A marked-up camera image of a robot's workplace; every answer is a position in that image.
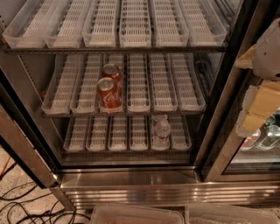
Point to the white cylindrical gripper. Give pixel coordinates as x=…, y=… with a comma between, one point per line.
x=268, y=57

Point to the red coke can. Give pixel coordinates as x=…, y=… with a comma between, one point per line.
x=112, y=71
x=110, y=100

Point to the red can in right fridge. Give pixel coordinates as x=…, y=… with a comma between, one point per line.
x=250, y=141

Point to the stainless steel fridge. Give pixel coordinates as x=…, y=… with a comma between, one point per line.
x=215, y=170

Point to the left fridge door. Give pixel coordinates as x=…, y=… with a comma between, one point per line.
x=32, y=140

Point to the clear plastic water bottle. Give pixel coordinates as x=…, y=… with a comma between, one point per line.
x=161, y=131

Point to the right clear plastic bin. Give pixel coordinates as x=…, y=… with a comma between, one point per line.
x=203, y=213

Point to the clear plastic bin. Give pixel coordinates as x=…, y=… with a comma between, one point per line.
x=203, y=213
x=121, y=214

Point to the left clear plastic bin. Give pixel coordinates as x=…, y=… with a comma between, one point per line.
x=121, y=214

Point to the middle wire shelf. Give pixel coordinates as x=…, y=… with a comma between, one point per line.
x=125, y=113

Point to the wire shelf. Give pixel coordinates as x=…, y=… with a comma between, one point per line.
x=87, y=50
x=127, y=151
x=125, y=113

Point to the bottom wire shelf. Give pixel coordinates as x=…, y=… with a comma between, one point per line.
x=127, y=151

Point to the top wire shelf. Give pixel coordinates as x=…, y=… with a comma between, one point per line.
x=87, y=50

